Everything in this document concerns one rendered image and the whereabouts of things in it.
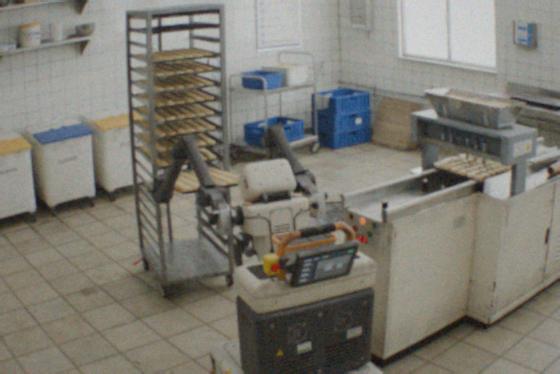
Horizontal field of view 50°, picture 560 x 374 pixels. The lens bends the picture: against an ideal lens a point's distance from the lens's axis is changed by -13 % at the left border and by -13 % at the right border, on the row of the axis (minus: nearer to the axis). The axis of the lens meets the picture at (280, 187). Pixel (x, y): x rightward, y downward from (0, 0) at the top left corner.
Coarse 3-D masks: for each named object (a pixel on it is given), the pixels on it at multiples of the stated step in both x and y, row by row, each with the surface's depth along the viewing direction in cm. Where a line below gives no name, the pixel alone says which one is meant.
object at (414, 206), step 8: (552, 152) 401; (536, 160) 383; (464, 184) 339; (472, 184) 342; (480, 184) 347; (440, 192) 327; (448, 192) 330; (456, 192) 334; (464, 192) 339; (472, 192) 344; (416, 200) 317; (424, 200) 319; (432, 200) 323; (440, 200) 327; (448, 200) 331; (392, 208) 307; (400, 208) 309; (408, 208) 313; (416, 208) 316; (424, 208) 320; (384, 216) 306; (392, 216) 307; (400, 216) 310
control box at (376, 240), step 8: (352, 208) 327; (360, 216) 319; (368, 216) 316; (352, 224) 325; (360, 224) 320; (368, 224) 316; (384, 224) 310; (360, 232) 321; (376, 232) 312; (384, 232) 311; (360, 240) 322; (368, 240) 318; (376, 240) 313
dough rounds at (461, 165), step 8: (448, 160) 375; (456, 160) 377; (464, 160) 376; (472, 160) 376; (480, 160) 375; (488, 160) 377; (448, 168) 362; (456, 168) 359; (464, 168) 364; (472, 168) 360; (480, 168) 360; (488, 168) 359; (496, 168) 362; (504, 168) 359; (472, 176) 348; (480, 176) 344; (488, 176) 347
